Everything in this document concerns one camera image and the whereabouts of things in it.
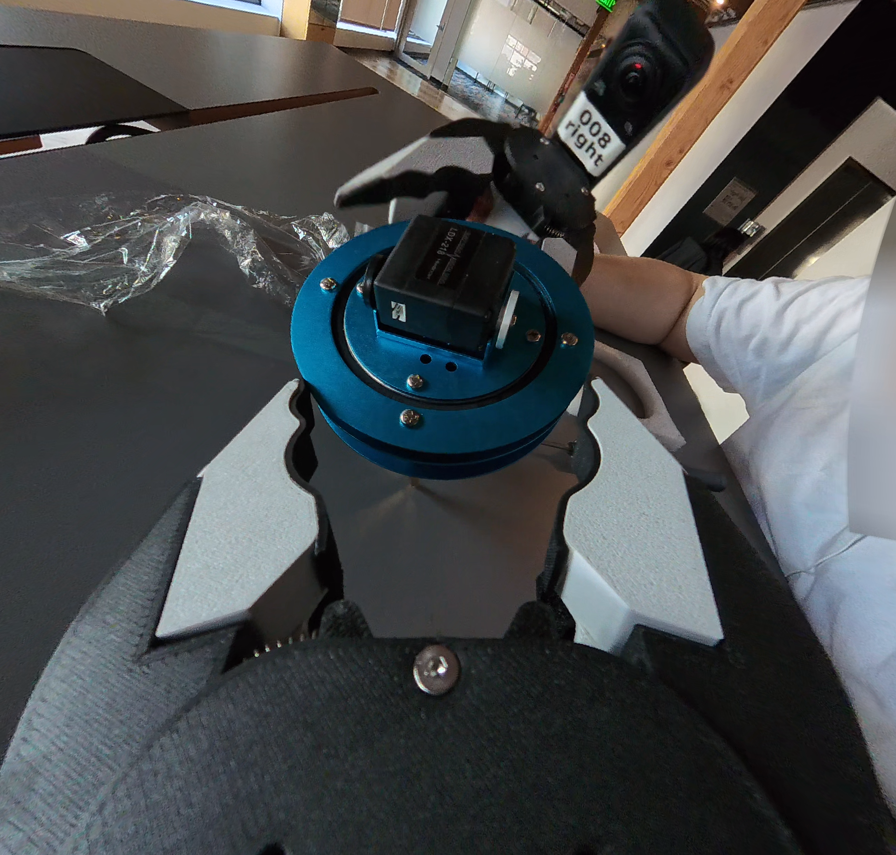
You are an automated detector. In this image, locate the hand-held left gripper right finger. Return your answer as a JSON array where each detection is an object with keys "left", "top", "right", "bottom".
[{"left": 535, "top": 377, "right": 726, "bottom": 654}]

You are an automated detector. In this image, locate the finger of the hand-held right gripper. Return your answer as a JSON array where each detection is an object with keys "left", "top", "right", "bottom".
[
  {"left": 420, "top": 169, "right": 505, "bottom": 222},
  {"left": 335, "top": 124, "right": 505, "bottom": 209}
]

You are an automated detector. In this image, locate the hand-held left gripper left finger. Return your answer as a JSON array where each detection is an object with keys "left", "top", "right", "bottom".
[{"left": 154, "top": 379, "right": 338, "bottom": 642}]

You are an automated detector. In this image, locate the blue robot arm base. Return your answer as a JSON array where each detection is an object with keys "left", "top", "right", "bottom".
[{"left": 290, "top": 215, "right": 596, "bottom": 481}]

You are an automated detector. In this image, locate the person's right forearm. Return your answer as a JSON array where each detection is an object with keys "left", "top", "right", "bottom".
[{"left": 591, "top": 253, "right": 708, "bottom": 365}]

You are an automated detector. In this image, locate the dark backpack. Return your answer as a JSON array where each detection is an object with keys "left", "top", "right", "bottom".
[{"left": 640, "top": 229, "right": 744, "bottom": 277}]

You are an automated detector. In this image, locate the person's white shirt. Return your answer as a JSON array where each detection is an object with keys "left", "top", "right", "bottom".
[{"left": 682, "top": 274, "right": 896, "bottom": 793}]

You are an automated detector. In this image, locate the wooden pillar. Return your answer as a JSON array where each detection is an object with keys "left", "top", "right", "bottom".
[{"left": 605, "top": 0, "right": 841, "bottom": 233}]

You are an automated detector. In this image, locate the crumpled clear plastic wrap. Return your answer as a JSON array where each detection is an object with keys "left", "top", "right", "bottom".
[{"left": 0, "top": 194, "right": 351, "bottom": 313}]

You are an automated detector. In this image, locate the framed wall sign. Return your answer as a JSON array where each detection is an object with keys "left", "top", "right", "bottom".
[{"left": 703, "top": 176, "right": 760, "bottom": 226}]

